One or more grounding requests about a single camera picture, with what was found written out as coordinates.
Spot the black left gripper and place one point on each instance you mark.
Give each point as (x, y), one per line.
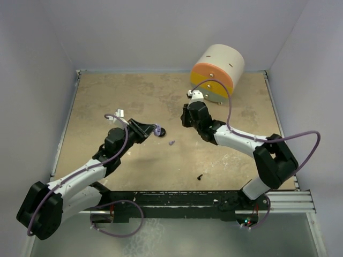
(142, 130)

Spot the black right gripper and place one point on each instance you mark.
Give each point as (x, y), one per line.
(184, 117)

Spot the purple earbud charging case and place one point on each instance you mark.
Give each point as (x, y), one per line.
(157, 130)

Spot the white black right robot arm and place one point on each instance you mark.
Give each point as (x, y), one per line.
(274, 161)

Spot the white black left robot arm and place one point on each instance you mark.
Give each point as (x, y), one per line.
(45, 205)

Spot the black earbud charging case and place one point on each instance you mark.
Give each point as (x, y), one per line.
(161, 132)

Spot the round three-drawer storage box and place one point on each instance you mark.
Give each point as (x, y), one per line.
(217, 72)

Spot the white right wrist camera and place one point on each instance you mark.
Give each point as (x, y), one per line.
(195, 96)

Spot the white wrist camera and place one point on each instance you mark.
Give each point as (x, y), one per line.
(118, 115)
(195, 96)

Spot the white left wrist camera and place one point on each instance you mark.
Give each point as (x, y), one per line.
(118, 115)

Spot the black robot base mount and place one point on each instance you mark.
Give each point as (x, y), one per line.
(224, 205)

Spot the aluminium frame rail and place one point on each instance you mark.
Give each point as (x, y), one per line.
(290, 202)

